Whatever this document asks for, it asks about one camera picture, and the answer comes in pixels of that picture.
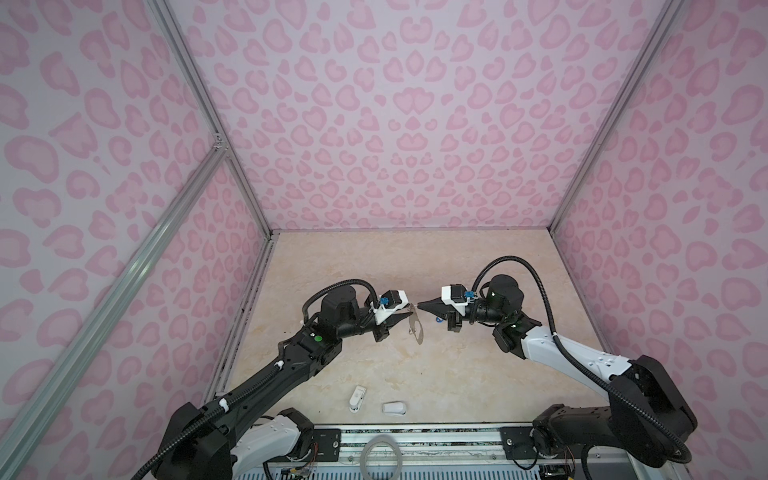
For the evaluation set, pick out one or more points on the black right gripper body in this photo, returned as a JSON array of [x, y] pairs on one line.
[[456, 324]]

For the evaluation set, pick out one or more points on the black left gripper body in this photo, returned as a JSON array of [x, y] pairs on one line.
[[380, 331]]

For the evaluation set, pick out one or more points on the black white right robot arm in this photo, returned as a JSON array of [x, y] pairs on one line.
[[645, 414]]

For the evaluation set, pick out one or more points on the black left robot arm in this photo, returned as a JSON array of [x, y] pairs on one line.
[[224, 438]]

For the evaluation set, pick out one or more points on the white clip device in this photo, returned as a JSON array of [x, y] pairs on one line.
[[356, 399]]

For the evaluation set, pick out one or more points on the white rounded plastic piece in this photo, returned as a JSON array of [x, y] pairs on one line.
[[395, 408]]

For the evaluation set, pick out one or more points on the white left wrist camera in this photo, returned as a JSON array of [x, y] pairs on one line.
[[392, 300]]

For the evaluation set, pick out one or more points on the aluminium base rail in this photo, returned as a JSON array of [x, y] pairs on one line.
[[450, 451]]

